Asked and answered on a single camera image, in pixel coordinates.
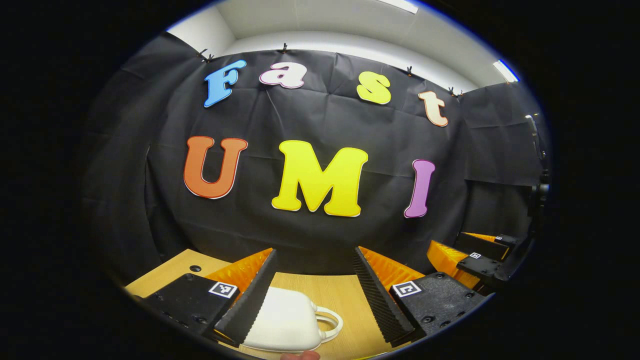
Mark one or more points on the white suitcase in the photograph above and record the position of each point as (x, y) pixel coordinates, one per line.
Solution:
(285, 320)

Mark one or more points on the ceiling light panel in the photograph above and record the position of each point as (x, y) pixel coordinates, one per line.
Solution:
(400, 5)
(506, 71)

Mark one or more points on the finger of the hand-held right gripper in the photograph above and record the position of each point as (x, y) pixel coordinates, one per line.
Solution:
(480, 242)
(482, 267)

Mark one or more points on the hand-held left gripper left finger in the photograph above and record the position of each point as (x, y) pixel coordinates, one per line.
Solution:
(250, 305)

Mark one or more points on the round black table grommet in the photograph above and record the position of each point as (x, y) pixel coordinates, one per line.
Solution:
(195, 268)

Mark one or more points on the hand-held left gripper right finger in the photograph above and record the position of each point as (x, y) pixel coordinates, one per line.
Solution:
(377, 305)

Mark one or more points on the black backdrop cloth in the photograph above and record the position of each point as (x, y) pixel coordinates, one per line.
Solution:
(310, 115)

